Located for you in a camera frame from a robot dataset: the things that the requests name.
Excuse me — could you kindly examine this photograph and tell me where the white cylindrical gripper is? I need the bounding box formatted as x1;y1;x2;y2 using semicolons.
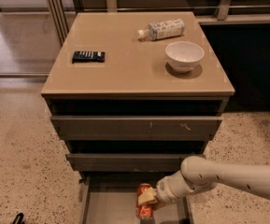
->
137;171;217;211

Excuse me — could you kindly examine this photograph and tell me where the red coke can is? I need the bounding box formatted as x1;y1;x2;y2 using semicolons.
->
135;183;153;220

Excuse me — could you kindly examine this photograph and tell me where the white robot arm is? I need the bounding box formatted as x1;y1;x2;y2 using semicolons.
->
137;156;270;208

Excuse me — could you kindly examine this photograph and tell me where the open grey bottom drawer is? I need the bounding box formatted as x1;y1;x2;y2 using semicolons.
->
80;172;193;224

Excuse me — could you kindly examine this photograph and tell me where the grey middle drawer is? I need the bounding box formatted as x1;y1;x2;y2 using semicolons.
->
65;152;206;173

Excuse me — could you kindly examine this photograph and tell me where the grey drawer cabinet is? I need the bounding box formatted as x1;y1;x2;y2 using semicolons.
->
40;11;235;224

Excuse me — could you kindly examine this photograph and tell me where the grey top drawer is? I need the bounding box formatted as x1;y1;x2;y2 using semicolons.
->
51;116;222;141

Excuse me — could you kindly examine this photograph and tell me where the black object at floor edge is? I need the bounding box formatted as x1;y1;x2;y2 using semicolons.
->
12;213;25;224

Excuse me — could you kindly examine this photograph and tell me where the white bowl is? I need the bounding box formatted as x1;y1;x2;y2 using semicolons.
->
165;41;205;73

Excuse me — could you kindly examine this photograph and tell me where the dark blue snack bar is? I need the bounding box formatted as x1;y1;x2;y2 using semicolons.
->
72;51;106;63

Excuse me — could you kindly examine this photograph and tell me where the plastic bottle with label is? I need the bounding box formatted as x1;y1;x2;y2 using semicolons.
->
137;19;185;41

